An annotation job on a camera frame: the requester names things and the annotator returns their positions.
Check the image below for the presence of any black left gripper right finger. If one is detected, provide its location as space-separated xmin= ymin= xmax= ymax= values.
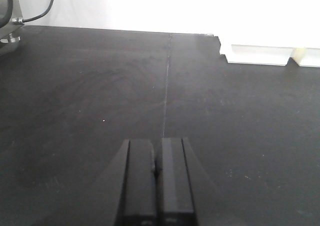
xmin=156 ymin=138 xmax=197 ymax=226

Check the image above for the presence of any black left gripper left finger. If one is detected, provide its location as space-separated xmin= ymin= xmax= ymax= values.
xmin=115 ymin=139 xmax=157 ymax=226

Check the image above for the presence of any left white storage bin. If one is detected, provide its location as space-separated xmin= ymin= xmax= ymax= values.
xmin=218 ymin=36 xmax=294 ymax=67

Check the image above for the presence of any white storage bin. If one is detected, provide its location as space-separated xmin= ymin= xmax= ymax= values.
xmin=218 ymin=36 xmax=294 ymax=67
xmin=290 ymin=48 xmax=320 ymax=68

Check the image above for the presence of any middle white storage bin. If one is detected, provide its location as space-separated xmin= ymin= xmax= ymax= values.
xmin=290 ymin=48 xmax=320 ymax=68

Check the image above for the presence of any stainless steel glove box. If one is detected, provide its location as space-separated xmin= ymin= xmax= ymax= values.
xmin=0 ymin=0 xmax=23 ymax=56

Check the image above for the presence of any black power cable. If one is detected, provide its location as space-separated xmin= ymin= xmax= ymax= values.
xmin=0 ymin=0 xmax=57 ymax=28

